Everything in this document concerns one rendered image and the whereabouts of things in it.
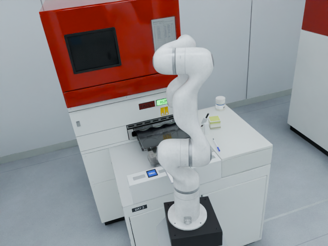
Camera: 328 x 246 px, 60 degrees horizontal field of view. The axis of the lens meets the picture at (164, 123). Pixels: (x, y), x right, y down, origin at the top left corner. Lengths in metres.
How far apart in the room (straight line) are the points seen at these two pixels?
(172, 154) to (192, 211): 0.32
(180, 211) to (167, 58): 0.70
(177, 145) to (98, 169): 1.19
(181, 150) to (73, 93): 0.96
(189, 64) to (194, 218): 0.73
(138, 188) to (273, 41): 3.16
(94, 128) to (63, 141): 1.80
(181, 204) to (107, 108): 0.96
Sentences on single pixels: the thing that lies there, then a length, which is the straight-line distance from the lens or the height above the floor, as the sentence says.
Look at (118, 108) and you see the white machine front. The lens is 2.03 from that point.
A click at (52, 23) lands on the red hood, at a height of 1.75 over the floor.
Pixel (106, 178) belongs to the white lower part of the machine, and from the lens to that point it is 2.34.
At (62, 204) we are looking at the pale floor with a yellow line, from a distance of 3.09.
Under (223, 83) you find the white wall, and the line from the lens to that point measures 4.06.
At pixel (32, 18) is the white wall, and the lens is 3.35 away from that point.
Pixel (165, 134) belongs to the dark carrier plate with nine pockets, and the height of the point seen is 0.90.
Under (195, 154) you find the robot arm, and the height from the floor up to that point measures 1.31.
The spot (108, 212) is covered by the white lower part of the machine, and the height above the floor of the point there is 0.19.
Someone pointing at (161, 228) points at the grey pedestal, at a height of 0.82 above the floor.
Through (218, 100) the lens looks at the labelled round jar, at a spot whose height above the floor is 1.05.
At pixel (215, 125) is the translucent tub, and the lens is 1.96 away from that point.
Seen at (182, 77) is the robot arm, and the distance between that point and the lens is 1.34.
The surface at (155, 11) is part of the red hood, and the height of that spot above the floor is 1.73.
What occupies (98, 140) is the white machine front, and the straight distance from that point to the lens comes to 2.13.
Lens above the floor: 2.02
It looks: 30 degrees down
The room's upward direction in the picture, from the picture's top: 6 degrees counter-clockwise
